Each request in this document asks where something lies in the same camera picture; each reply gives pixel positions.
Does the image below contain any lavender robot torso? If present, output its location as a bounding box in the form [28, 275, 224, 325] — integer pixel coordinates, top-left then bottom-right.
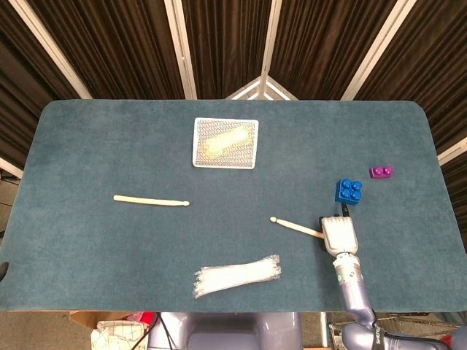
[149, 311, 304, 350]

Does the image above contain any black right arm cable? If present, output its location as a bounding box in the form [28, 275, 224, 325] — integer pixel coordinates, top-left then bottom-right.
[370, 308, 442, 349]

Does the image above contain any purple toy building block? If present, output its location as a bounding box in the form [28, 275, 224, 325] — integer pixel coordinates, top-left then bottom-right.
[368, 165, 395, 180]

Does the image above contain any white checked cloth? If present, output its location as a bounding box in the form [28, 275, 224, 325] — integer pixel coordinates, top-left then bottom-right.
[90, 319, 149, 350]

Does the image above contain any bundle of wrapped clear straws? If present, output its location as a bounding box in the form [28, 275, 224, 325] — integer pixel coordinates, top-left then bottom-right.
[193, 254, 282, 300]

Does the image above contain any red packaged item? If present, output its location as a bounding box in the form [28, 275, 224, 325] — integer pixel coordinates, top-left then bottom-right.
[123, 311, 156, 324]

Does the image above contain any blue toy building block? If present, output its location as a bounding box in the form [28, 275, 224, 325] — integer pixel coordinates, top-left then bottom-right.
[333, 177, 365, 207]

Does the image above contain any white screen frame post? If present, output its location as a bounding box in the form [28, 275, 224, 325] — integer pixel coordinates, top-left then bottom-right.
[259, 0, 282, 79]
[9, 0, 92, 100]
[0, 156, 23, 179]
[341, 0, 417, 101]
[437, 137, 467, 167]
[163, 0, 198, 100]

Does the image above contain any white triangular frame base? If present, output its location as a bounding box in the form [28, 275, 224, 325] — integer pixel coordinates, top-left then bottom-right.
[225, 74, 301, 101]

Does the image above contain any wooden drumstick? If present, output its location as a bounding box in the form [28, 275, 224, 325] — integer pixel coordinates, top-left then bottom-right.
[112, 195, 190, 208]
[269, 217, 325, 240]

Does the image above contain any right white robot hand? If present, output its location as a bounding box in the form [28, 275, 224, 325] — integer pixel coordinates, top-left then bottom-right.
[319, 203, 359, 256]

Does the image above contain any dark brown pleated curtain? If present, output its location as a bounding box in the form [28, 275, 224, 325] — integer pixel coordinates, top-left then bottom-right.
[0, 0, 467, 179]

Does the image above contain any teal felt table mat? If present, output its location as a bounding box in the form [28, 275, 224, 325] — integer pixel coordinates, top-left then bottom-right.
[0, 100, 467, 314]

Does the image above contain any cardboard box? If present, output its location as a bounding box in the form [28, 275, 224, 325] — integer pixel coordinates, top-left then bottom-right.
[69, 311, 161, 350]

